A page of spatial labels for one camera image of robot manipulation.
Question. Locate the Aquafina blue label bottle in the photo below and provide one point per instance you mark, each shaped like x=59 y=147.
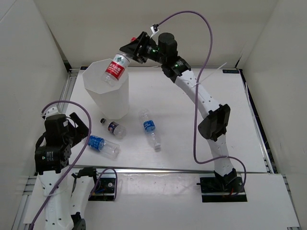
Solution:
x=150 y=130

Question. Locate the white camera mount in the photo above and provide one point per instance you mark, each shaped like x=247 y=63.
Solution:
x=51 y=111
x=154 y=29

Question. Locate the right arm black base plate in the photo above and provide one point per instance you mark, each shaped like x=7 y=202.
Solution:
x=212 y=191

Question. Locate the red label plastic bottle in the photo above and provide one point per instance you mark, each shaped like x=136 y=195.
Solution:
x=115 y=69

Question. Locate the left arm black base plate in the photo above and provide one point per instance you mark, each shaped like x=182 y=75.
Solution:
x=105 y=190

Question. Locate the aluminium frame rail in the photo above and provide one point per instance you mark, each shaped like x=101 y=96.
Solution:
x=69 y=82

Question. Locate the blue label white cap bottle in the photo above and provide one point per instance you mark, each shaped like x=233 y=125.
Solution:
x=106 y=148

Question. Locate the Pepsi black cap bottle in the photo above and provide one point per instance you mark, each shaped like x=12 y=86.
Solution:
x=114 y=128

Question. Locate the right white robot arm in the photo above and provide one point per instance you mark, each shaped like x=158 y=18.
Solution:
x=215 y=115

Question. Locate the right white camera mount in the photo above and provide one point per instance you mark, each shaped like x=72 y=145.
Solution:
x=154 y=29

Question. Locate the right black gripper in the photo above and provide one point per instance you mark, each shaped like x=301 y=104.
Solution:
x=134 y=48

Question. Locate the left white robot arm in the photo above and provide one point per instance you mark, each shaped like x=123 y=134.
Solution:
x=66 y=193

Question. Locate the white octagonal plastic bin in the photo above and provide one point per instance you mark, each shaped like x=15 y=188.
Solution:
x=112 y=101

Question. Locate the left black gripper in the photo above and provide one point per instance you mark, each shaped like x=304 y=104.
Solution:
x=81 y=131

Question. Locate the white zip tie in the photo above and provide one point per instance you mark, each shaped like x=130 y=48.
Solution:
x=214 y=71

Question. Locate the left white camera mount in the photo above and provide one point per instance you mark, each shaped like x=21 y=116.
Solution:
x=51 y=111

